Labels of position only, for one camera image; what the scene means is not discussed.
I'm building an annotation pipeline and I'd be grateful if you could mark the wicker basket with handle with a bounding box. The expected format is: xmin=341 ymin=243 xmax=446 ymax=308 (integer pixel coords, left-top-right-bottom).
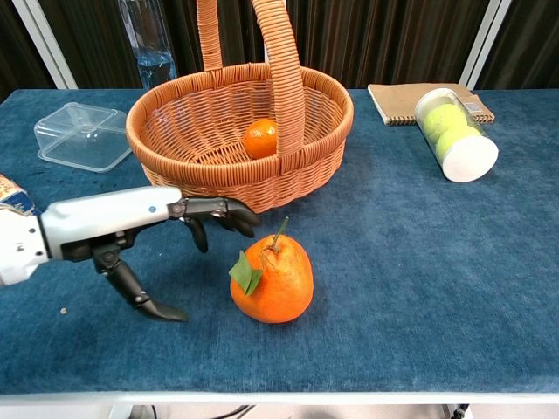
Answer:
xmin=125 ymin=0 xmax=355 ymax=215

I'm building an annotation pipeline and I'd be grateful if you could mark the brown spiral notebook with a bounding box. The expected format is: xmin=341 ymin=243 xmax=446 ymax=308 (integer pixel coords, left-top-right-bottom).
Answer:
xmin=367 ymin=82 xmax=496 ymax=127

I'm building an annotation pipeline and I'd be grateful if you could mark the small plain orange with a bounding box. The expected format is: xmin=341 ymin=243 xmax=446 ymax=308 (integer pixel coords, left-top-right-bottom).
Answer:
xmin=242 ymin=118 xmax=280 ymax=160

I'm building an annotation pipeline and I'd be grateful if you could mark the orange with green stem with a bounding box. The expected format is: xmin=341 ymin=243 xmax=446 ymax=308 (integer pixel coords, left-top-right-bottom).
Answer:
xmin=229 ymin=216 xmax=314 ymax=325

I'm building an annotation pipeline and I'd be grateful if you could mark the dark pleated curtain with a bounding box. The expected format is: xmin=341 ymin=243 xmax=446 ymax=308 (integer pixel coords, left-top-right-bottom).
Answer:
xmin=279 ymin=0 xmax=494 ymax=88
xmin=475 ymin=0 xmax=559 ymax=91
xmin=38 ymin=0 xmax=267 ymax=91
xmin=0 ymin=0 xmax=58 ymax=101

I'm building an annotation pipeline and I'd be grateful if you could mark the blue tablecloth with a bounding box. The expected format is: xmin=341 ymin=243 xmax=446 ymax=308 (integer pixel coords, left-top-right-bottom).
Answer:
xmin=0 ymin=88 xmax=559 ymax=394

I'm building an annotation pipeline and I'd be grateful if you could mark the clear tennis ball tube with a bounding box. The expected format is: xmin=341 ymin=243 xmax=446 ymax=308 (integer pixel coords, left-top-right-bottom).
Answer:
xmin=414 ymin=87 xmax=500 ymax=183

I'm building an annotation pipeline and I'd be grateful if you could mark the clear plastic water bottle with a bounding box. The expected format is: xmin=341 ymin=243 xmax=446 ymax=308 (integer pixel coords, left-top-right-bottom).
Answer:
xmin=116 ymin=0 xmax=179 ymax=92

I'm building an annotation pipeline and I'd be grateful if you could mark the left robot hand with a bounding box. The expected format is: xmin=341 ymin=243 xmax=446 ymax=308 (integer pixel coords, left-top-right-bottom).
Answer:
xmin=41 ymin=186 xmax=262 ymax=323

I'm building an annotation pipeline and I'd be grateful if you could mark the orange blue snack box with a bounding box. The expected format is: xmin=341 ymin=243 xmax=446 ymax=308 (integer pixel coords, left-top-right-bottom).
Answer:
xmin=0 ymin=173 xmax=43 ymax=218

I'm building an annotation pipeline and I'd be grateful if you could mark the clear plastic food container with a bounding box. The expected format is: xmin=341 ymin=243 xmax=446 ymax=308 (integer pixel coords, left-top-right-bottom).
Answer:
xmin=33 ymin=101 xmax=134 ymax=174

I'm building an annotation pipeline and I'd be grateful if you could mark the yellow tennis ball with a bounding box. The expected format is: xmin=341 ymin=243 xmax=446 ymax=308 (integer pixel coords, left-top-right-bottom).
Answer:
xmin=425 ymin=103 xmax=468 ymax=141
xmin=436 ymin=125 xmax=486 ymax=161

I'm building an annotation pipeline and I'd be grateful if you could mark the white partition frame post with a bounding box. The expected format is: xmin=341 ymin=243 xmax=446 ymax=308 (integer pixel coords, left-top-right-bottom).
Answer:
xmin=458 ymin=0 xmax=513 ymax=90
xmin=10 ymin=0 xmax=79 ymax=91

